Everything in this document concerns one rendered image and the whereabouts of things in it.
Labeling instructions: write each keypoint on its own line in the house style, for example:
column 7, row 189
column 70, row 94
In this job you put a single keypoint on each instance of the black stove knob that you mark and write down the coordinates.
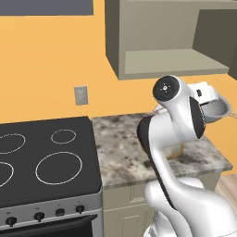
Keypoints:
column 39, row 216
column 60, row 212
column 80, row 209
column 11, row 221

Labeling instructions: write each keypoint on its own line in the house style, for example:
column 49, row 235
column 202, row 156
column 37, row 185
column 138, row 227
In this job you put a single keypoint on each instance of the grey wall socket plate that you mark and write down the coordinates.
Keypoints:
column 81, row 95

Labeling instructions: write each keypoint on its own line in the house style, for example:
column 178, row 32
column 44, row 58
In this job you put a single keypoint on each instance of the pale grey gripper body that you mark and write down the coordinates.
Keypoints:
column 214, row 92

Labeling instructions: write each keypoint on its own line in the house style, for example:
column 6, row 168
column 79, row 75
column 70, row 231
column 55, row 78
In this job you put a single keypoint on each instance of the beige base cabinet drawer front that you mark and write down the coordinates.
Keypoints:
column 126, row 194

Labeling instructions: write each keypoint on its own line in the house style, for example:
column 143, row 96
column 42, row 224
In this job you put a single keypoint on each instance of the beige wall cabinet door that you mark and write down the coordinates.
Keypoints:
column 233, row 66

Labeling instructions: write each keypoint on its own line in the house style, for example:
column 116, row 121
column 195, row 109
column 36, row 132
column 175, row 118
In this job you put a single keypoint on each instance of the grey range hood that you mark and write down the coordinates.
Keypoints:
column 46, row 6

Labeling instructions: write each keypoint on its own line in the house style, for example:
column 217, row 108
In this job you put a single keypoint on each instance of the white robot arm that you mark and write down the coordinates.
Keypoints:
column 172, row 123

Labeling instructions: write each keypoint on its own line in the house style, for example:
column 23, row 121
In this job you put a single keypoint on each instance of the open beige wall cabinet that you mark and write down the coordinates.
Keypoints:
column 160, row 37

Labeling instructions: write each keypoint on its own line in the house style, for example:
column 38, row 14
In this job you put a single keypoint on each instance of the beige base cabinet door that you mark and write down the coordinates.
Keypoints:
column 126, row 222

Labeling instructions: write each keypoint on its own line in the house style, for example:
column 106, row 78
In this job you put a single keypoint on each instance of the black hob stove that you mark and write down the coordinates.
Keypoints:
column 46, row 154

